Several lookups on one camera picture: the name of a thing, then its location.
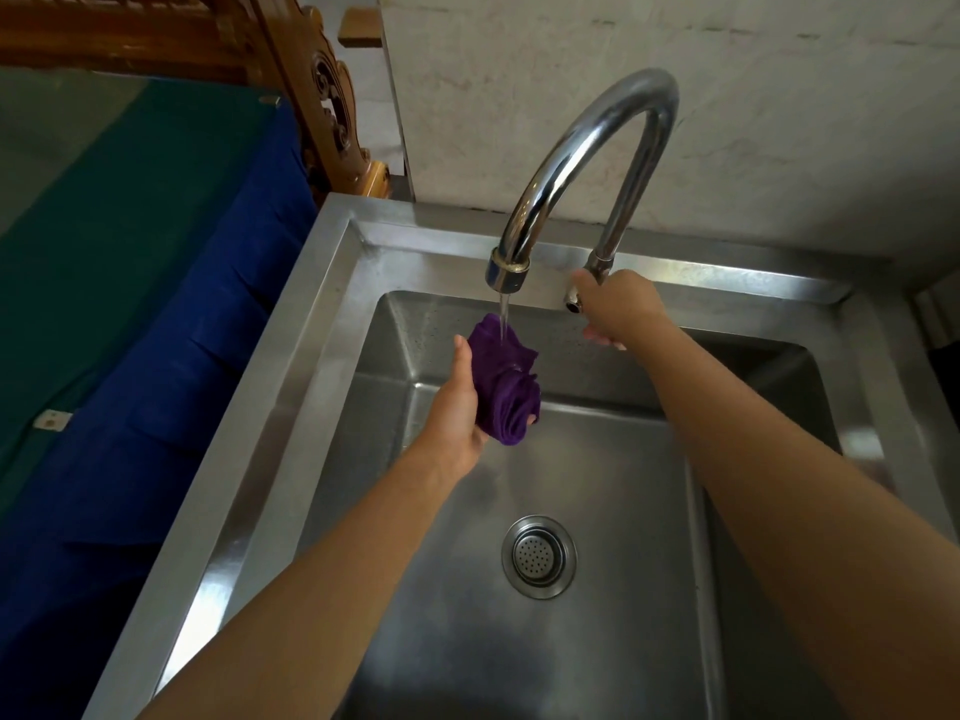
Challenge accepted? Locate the person's right hand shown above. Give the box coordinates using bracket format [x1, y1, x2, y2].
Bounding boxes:
[571, 267, 669, 352]

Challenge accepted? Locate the person's left hand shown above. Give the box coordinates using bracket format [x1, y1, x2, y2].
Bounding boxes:
[416, 334, 493, 481]

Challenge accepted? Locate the purple cleaning cloth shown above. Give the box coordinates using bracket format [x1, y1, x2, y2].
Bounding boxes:
[466, 312, 543, 447]

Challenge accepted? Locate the chrome gooseneck faucet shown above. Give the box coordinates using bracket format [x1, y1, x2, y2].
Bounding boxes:
[483, 66, 680, 316]

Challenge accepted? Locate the stainless steel sink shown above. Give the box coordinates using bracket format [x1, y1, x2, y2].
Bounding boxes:
[82, 190, 960, 720]

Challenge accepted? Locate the person's right forearm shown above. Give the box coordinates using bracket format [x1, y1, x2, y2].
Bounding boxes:
[626, 310, 960, 720]

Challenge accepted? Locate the person's left forearm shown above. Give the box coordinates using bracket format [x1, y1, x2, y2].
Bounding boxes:
[138, 441, 481, 720]

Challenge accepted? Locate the metal drain strainer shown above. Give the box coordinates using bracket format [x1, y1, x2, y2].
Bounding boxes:
[500, 514, 579, 601]

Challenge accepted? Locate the wooden bench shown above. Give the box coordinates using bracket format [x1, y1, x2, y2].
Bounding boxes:
[337, 6, 384, 50]

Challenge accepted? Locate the green table cloth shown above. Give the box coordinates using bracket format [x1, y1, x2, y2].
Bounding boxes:
[0, 66, 283, 518]

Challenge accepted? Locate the carved wooden furniture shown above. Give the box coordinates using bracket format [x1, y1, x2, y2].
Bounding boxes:
[0, 0, 393, 203]

